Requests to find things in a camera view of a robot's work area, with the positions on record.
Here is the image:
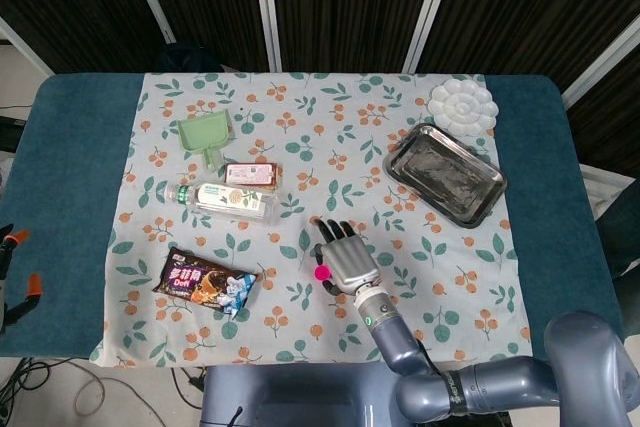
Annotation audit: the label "brown snack box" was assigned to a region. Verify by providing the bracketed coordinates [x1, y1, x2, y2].
[223, 161, 284, 191]

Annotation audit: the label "dark teal garment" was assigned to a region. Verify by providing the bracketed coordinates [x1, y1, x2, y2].
[594, 179, 640, 278]

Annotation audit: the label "white flower paint palette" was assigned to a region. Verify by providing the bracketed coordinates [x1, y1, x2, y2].
[427, 79, 499, 137]

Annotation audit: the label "black clamp orange tips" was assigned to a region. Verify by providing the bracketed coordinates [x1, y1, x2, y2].
[0, 226, 44, 336]

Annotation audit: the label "green plastic dustpan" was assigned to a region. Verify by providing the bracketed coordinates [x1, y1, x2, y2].
[177, 114, 234, 172]

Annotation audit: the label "floral fruit print tablecloth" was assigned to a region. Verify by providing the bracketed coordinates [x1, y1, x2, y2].
[89, 71, 532, 367]

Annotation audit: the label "beige looped floor cable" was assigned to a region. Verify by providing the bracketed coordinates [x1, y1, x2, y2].
[49, 359, 166, 427]

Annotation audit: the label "clear plastic water bottle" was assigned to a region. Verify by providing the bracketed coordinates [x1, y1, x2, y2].
[164, 181, 279, 227]

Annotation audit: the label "blue-grey robot torso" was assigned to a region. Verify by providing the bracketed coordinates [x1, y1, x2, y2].
[199, 364, 401, 427]

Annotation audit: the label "teal table cover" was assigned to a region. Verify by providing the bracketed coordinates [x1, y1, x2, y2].
[0, 72, 626, 361]

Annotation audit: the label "stainless steel tray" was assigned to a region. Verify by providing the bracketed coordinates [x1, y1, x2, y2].
[382, 122, 509, 230]

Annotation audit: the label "chocolate cone snack bag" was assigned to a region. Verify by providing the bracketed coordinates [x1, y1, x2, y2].
[152, 246, 259, 319]

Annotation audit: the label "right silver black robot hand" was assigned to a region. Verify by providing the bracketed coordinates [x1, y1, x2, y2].
[309, 218, 381, 297]

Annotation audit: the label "dark blue bag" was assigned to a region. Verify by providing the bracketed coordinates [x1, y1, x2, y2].
[154, 42, 224, 73]

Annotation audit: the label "white metal rack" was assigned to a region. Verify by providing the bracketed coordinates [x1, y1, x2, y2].
[579, 164, 634, 221]

